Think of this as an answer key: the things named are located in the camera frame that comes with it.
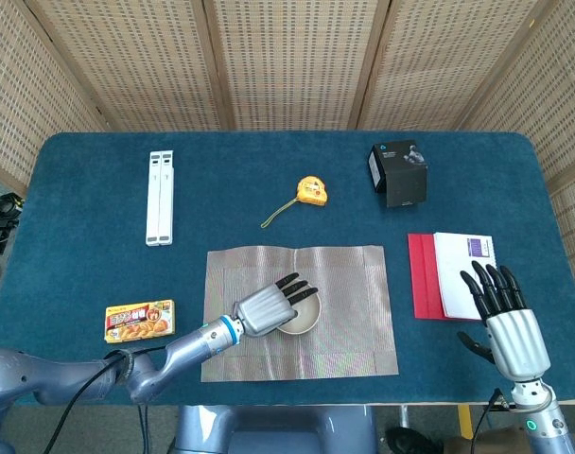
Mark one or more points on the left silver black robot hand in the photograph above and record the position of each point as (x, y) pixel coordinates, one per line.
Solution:
(264, 307)

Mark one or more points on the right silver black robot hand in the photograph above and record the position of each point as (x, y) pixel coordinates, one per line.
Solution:
(517, 340)

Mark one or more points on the white bowl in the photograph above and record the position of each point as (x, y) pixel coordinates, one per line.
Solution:
(308, 317)

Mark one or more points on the beige woven placemat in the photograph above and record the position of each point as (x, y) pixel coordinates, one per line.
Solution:
(353, 307)

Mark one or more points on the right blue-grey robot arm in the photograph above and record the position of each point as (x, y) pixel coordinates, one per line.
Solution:
(543, 416)

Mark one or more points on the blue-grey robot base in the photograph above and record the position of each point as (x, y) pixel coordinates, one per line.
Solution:
(278, 430)

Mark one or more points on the white spiral notebook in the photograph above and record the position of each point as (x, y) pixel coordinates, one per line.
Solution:
(458, 265)

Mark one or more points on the brown box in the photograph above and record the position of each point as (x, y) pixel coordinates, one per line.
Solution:
(486, 442)

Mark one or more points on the red folder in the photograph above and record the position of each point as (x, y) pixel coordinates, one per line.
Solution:
(422, 279)

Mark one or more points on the yellow curry roux box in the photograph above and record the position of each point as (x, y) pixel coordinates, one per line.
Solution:
(140, 321)

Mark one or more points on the yellow tape measure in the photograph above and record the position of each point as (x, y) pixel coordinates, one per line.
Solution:
(312, 190)

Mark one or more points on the metal table leg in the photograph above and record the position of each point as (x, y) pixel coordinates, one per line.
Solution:
(405, 416)

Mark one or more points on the black shoe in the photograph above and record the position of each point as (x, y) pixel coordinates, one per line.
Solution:
(410, 442)

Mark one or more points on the white folding laptop stand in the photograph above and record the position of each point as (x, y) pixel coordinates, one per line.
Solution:
(160, 198)

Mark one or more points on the black product box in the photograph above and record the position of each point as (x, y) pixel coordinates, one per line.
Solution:
(405, 182)

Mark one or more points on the woven bamboo folding screen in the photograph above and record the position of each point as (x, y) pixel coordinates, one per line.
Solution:
(292, 61)

